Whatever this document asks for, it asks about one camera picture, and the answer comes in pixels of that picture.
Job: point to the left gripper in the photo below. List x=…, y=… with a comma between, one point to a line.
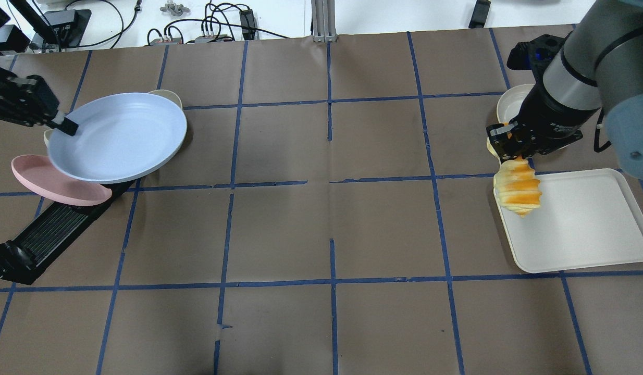
x=20, y=100

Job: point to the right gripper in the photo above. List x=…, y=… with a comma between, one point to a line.
x=552, y=119

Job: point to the blue plate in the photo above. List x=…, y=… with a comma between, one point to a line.
x=122, y=110

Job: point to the bread loaf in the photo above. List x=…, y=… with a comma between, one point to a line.
x=517, y=188

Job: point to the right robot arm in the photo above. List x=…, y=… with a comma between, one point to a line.
x=598, y=66

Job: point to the cream plate in rack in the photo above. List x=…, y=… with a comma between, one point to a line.
x=120, y=143

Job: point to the cream plate with lemon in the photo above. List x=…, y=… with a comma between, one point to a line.
x=508, y=106

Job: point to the pink plate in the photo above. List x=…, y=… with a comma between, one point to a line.
x=38, y=174

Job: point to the black monitor stand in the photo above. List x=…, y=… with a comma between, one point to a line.
x=69, y=26

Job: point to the cream bowl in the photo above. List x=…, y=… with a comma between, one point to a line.
x=167, y=94

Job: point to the cream tray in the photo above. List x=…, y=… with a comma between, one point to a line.
x=587, y=219

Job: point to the black dish rack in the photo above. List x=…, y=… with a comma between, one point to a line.
x=25, y=258

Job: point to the black power adapter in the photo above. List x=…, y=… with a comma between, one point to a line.
x=248, y=24

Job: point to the aluminium frame post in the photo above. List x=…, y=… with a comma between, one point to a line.
x=323, y=21

